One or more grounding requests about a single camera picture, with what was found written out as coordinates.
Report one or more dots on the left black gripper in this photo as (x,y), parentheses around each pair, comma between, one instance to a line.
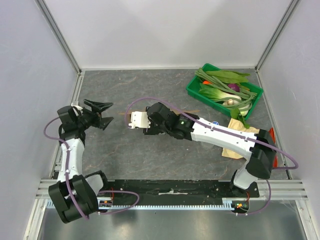
(97,107)

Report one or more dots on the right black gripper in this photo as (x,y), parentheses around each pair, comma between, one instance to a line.
(149,130)

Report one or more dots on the brown cardboard box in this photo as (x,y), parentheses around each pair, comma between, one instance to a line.
(196,111)

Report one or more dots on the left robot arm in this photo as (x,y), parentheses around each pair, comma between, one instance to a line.
(74,195)

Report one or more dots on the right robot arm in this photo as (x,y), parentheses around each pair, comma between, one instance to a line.
(255,148)

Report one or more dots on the clear plastic water bottle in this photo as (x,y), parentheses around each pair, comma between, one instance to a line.
(215,123)

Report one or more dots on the beige paper bag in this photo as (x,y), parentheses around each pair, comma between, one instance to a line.
(237,125)

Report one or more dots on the white mushroom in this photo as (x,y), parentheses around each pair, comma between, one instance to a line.
(230,102)

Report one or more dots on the green leafy vegetables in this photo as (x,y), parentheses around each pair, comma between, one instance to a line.
(229,77)

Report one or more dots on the red onion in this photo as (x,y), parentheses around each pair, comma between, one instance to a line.
(234,87)

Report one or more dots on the green long beans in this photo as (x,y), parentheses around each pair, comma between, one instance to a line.
(216,83)

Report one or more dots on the red chip bag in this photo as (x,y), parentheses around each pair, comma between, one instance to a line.
(272,134)

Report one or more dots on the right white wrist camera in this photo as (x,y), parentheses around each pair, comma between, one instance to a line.
(139,119)

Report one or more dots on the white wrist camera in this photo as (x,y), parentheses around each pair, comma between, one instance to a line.
(139,119)
(76,105)

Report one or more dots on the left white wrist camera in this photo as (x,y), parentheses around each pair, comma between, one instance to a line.
(76,105)

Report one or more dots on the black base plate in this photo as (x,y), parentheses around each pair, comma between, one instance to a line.
(173,191)

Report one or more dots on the white slotted cable duct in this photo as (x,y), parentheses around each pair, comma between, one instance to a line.
(106,204)

